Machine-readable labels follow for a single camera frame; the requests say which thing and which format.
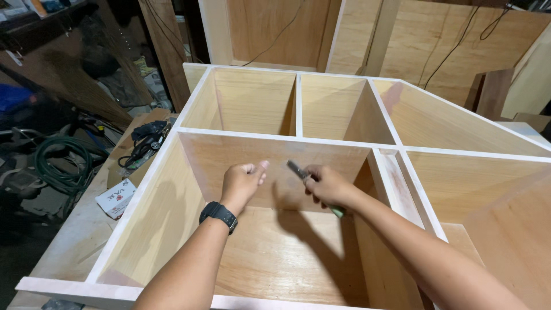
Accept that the person's left hand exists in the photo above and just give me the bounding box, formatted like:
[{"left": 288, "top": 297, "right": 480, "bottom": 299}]
[{"left": 220, "top": 160, "right": 270, "bottom": 213}]

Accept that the person's right hand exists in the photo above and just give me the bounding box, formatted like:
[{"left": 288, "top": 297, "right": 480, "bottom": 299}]
[{"left": 303, "top": 164, "right": 356, "bottom": 210}]

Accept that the green-handled putty knife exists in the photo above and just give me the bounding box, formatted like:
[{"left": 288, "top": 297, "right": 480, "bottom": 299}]
[{"left": 286, "top": 159, "right": 346, "bottom": 219}]

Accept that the plywood cabinet with white edges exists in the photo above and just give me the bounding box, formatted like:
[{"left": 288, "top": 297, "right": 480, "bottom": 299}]
[{"left": 15, "top": 63, "right": 551, "bottom": 310}]

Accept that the black wristwatch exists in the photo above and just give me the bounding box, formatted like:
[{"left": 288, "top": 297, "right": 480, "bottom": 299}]
[{"left": 199, "top": 201, "right": 238, "bottom": 236}]

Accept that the plywood panel with white edge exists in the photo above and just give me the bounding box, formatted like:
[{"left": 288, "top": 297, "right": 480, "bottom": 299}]
[{"left": 198, "top": 0, "right": 343, "bottom": 73}]

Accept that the large plywood sheet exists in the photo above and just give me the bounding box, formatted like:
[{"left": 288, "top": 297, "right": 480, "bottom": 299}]
[{"left": 326, "top": 0, "right": 551, "bottom": 108}]

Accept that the pile of crumpled newspapers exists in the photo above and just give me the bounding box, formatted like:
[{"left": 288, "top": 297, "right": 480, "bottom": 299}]
[{"left": 99, "top": 56, "right": 173, "bottom": 110}]

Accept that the white cardboard box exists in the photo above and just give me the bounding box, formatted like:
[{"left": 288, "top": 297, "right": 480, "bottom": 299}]
[{"left": 95, "top": 178, "right": 137, "bottom": 220}]

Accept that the dark brown wood offcut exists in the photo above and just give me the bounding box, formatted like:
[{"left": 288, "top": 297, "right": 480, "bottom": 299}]
[{"left": 464, "top": 68, "right": 515, "bottom": 121}]

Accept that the dark wooden plank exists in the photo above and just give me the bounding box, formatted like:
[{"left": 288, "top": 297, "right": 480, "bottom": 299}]
[{"left": 138, "top": 0, "right": 191, "bottom": 113}]

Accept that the straw broom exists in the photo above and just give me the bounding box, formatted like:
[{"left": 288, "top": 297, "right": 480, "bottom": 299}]
[{"left": 41, "top": 26, "right": 153, "bottom": 130}]

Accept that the white board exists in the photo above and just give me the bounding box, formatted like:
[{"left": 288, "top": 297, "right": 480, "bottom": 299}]
[{"left": 501, "top": 24, "right": 551, "bottom": 119}]

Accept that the blue plastic object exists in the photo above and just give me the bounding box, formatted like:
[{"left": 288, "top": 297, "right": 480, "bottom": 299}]
[{"left": 0, "top": 84, "right": 37, "bottom": 114}]

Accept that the cluttered dark shelf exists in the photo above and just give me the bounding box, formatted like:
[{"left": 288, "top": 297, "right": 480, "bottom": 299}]
[{"left": 0, "top": 0, "right": 93, "bottom": 54}]

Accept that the black cable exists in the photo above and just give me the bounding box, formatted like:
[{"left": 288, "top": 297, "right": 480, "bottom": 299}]
[
  {"left": 241, "top": 0, "right": 307, "bottom": 67},
  {"left": 424, "top": 0, "right": 515, "bottom": 90}
]

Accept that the black power tool with cord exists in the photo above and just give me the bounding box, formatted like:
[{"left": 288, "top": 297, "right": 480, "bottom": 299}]
[{"left": 117, "top": 120, "right": 172, "bottom": 170}]

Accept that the green garden hose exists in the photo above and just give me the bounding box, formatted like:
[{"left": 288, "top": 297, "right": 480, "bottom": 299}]
[{"left": 34, "top": 136, "right": 110, "bottom": 195}]

